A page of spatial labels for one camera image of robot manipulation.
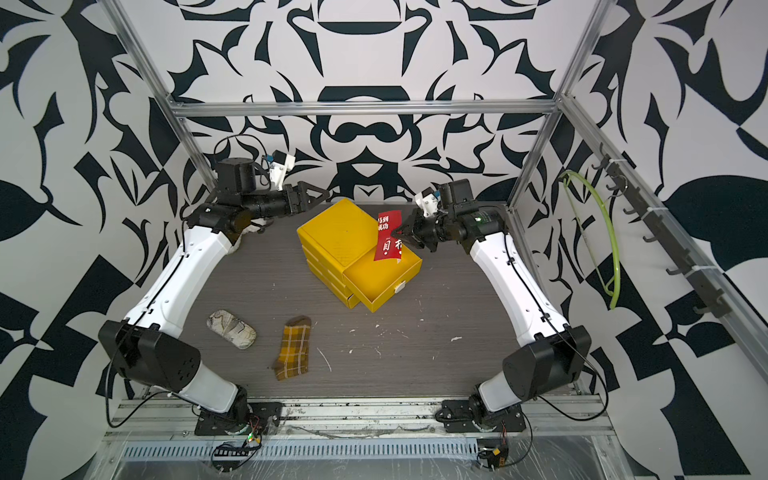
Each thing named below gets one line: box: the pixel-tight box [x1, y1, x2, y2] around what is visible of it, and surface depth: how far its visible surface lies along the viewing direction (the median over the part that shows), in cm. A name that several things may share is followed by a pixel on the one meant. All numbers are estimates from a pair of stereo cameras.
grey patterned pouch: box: [207, 309, 257, 349], surface depth 87 cm
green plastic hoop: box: [560, 170, 621, 311], surface depth 71 cm
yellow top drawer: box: [342, 245, 423, 313], surface depth 81 cm
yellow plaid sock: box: [274, 315, 312, 381], surface depth 86 cm
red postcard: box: [374, 210, 403, 261], surface depth 74 cm
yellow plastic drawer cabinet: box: [297, 198, 379, 309], surface depth 86 cm
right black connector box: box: [477, 438, 509, 471], surface depth 73 cm
